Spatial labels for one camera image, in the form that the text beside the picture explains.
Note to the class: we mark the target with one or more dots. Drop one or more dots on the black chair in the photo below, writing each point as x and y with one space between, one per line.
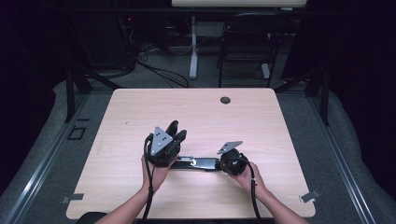
249 40

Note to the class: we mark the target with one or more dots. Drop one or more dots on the person's right hand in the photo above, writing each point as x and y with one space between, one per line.
247 180

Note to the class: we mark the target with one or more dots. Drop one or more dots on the grey tape strip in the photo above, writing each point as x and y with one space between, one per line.
73 198
309 196

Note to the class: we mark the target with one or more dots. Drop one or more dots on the aluminium floor rail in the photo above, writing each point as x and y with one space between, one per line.
342 161
40 168

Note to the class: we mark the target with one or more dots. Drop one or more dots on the person's left hand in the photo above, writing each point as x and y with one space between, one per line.
158 177

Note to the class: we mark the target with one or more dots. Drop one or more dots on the black metal stand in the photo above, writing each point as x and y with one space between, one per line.
325 93
70 93

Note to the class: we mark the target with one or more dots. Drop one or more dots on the black stapler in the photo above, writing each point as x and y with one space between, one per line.
199 163

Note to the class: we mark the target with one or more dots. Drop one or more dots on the dark equipment cabinet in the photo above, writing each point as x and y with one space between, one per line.
102 40

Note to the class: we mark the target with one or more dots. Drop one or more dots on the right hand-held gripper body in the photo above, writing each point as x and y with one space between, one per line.
233 163

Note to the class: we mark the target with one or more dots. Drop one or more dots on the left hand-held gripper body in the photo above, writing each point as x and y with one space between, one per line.
160 143

